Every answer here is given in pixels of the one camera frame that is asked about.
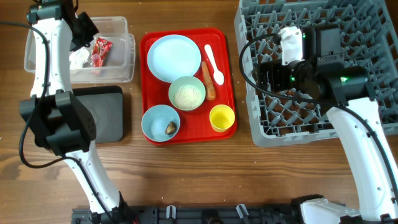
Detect red snack wrapper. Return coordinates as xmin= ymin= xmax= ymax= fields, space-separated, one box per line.
xmin=91 ymin=37 xmax=113 ymax=67

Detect white tissue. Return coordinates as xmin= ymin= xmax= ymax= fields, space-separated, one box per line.
xmin=69 ymin=47 xmax=90 ymax=70

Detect orange carrot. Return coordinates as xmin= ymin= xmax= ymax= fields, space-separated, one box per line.
xmin=201 ymin=61 xmax=216 ymax=101

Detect yellow plastic cup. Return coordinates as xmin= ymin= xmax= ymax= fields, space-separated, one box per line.
xmin=209 ymin=105 xmax=236 ymax=133

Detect mint green bowl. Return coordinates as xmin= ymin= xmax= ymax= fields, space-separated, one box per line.
xmin=169 ymin=76 xmax=206 ymax=111

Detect white rice grains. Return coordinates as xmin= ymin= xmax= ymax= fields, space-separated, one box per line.
xmin=173 ymin=85 xmax=202 ymax=111

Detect brown food scrap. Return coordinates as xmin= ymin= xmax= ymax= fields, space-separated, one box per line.
xmin=165 ymin=121 xmax=177 ymax=135

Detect light blue bowl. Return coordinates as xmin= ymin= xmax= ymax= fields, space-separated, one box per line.
xmin=141 ymin=105 xmax=180 ymax=142

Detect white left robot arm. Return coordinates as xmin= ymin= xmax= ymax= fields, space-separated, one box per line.
xmin=19 ymin=0 xmax=139 ymax=223

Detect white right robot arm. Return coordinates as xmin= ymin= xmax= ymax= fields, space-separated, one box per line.
xmin=254 ymin=60 xmax=397 ymax=223

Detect white plastic spoon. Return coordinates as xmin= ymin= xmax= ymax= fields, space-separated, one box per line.
xmin=204 ymin=44 xmax=224 ymax=85

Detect black tray bin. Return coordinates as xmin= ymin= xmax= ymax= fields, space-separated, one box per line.
xmin=73 ymin=85 xmax=124 ymax=144

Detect light blue plate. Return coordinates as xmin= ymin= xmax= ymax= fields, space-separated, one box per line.
xmin=147 ymin=34 xmax=201 ymax=83

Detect red serving tray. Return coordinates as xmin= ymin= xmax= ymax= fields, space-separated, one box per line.
xmin=140 ymin=28 xmax=237 ymax=146

